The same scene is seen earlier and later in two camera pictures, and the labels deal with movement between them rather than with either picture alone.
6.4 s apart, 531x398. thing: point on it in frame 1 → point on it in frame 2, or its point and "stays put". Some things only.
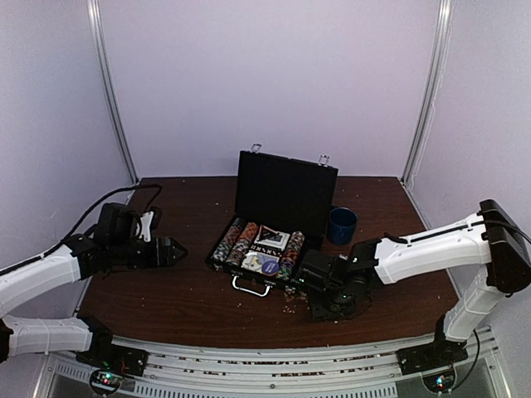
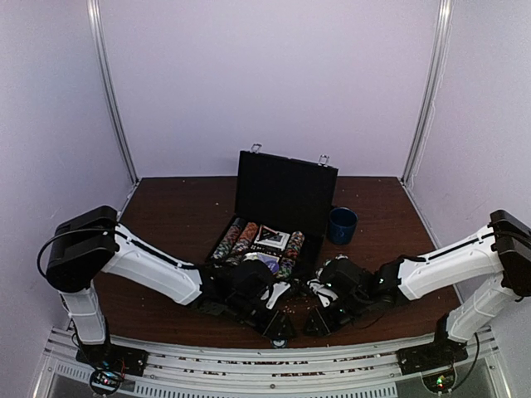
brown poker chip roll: x=249 y=232 stays put
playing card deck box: x=278 y=241 stays put
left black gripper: x=165 y=260 → x=276 y=325
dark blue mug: x=343 y=222 stays put
